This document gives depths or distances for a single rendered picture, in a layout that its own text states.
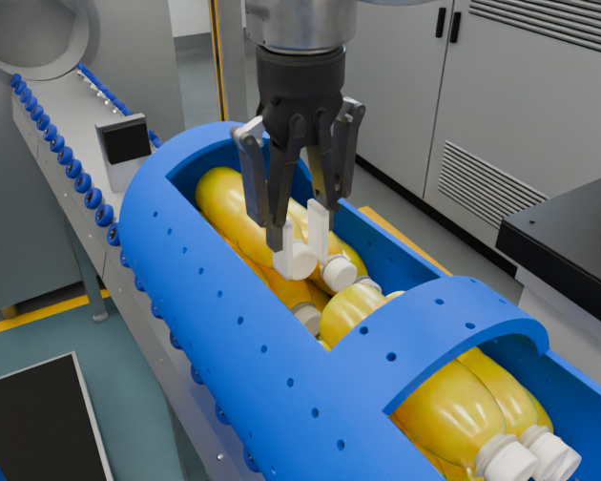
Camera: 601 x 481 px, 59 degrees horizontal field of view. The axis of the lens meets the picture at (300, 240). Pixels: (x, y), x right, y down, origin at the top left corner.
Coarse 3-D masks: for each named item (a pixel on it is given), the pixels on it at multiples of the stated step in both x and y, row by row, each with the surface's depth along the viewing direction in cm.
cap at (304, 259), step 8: (296, 248) 57; (304, 248) 57; (296, 256) 56; (304, 256) 57; (312, 256) 58; (296, 264) 57; (304, 264) 58; (312, 264) 58; (296, 272) 57; (304, 272) 58; (296, 280) 58
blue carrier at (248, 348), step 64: (192, 128) 70; (128, 192) 69; (192, 192) 75; (128, 256) 71; (192, 256) 56; (384, 256) 70; (192, 320) 55; (256, 320) 48; (384, 320) 42; (448, 320) 41; (512, 320) 43; (256, 384) 46; (320, 384) 41; (384, 384) 39; (576, 384) 49; (256, 448) 47; (320, 448) 40; (384, 448) 36; (576, 448) 52
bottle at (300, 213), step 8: (296, 200) 72; (288, 208) 69; (296, 208) 69; (304, 208) 70; (296, 216) 68; (304, 216) 68; (304, 224) 66; (304, 232) 65; (328, 232) 66; (304, 240) 64; (328, 240) 65; (336, 240) 66; (328, 248) 64; (336, 248) 65; (328, 256) 64; (336, 256) 63; (344, 256) 65; (320, 264) 64; (312, 272) 64; (320, 272) 63; (320, 280) 64
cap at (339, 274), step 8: (328, 264) 63; (336, 264) 62; (344, 264) 62; (352, 264) 63; (328, 272) 62; (336, 272) 62; (344, 272) 63; (352, 272) 63; (328, 280) 62; (336, 280) 62; (344, 280) 63; (352, 280) 64; (336, 288) 63
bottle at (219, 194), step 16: (208, 176) 69; (224, 176) 68; (240, 176) 69; (208, 192) 67; (224, 192) 65; (240, 192) 64; (208, 208) 67; (224, 208) 64; (240, 208) 62; (224, 224) 64; (240, 224) 61; (256, 224) 59; (240, 240) 61; (256, 240) 59; (256, 256) 60; (272, 256) 59
